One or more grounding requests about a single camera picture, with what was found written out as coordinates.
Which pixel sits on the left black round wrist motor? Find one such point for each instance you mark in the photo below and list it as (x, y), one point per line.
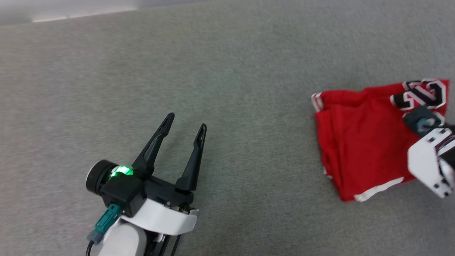
(95, 176)

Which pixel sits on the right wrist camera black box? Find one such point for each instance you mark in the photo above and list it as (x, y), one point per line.
(414, 119)

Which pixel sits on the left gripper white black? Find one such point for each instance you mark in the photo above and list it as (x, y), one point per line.
(163, 215)

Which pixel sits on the red basketball jersey white trim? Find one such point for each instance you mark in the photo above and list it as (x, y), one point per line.
(362, 142)

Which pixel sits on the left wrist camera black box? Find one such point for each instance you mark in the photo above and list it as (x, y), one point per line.
(122, 192)

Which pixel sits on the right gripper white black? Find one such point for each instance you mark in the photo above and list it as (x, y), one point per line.
(423, 160)

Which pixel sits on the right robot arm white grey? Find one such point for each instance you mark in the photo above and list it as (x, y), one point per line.
(448, 160)

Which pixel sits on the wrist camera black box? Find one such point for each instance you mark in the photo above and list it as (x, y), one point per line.
(122, 192)
(414, 119)

